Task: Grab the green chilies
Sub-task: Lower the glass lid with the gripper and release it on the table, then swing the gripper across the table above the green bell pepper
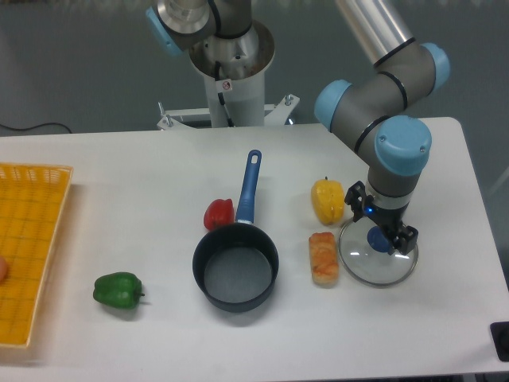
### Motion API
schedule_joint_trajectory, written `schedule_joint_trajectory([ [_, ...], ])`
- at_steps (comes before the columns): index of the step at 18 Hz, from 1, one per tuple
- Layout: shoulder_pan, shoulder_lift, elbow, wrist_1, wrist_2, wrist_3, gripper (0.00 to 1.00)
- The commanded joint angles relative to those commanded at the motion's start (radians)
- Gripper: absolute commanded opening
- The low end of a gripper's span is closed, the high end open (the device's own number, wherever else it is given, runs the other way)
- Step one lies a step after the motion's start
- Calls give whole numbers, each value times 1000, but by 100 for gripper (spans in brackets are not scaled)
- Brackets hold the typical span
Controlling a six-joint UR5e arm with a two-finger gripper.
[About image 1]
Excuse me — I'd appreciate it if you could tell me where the yellow bell pepper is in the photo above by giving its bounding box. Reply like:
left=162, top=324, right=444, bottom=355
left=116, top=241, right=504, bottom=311
left=311, top=177, right=344, bottom=225

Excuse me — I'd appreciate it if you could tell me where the black floor cable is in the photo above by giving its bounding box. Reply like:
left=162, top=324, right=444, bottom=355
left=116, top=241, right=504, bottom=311
left=0, top=122, right=73, bottom=134

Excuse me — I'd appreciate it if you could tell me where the yellow woven basket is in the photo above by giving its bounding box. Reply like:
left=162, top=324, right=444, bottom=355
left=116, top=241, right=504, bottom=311
left=1, top=162, right=73, bottom=348

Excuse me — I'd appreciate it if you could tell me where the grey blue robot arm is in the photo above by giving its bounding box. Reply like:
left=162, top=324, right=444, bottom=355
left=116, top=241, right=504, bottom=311
left=146, top=1, right=450, bottom=254

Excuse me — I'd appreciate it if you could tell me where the orange object in basket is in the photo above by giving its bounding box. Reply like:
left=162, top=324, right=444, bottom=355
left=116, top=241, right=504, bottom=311
left=0, top=256, right=9, bottom=282

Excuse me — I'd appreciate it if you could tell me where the black table corner device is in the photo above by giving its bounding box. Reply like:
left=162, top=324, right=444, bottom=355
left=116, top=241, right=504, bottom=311
left=490, top=322, right=509, bottom=362

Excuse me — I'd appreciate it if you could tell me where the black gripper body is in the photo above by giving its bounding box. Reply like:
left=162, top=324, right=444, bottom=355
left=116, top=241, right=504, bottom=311
left=344, top=181, right=410, bottom=236

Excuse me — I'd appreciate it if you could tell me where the glass pot lid blue knob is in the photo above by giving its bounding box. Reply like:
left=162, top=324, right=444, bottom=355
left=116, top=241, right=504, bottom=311
left=338, top=217, right=418, bottom=287

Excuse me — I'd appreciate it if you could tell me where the red bell pepper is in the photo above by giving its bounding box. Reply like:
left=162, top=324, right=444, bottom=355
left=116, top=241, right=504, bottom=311
left=204, top=199, right=235, bottom=231

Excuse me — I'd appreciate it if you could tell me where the dark saucepan blue handle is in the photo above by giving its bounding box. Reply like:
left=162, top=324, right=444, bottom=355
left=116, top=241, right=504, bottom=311
left=192, top=150, right=279, bottom=313

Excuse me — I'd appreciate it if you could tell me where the green bell pepper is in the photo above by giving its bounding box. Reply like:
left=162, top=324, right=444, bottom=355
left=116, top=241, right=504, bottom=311
left=92, top=272, right=145, bottom=310

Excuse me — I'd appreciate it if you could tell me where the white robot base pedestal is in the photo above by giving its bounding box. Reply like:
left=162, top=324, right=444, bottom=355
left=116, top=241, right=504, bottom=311
left=157, top=21, right=300, bottom=131

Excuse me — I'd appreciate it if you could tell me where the toasted bread loaf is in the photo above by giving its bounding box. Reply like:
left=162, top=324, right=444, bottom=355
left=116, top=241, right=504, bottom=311
left=309, top=232, right=339, bottom=287

